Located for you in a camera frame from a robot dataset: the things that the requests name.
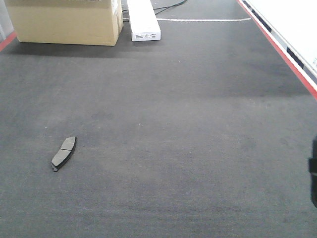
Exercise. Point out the grey brake pad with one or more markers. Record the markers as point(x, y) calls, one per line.
point(64, 153)

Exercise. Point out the black conveyor belt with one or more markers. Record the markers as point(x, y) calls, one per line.
point(156, 169)

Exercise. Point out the long white carton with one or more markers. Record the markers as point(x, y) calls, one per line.
point(143, 21)

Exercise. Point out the brown cardboard box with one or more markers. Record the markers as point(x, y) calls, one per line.
point(80, 22)

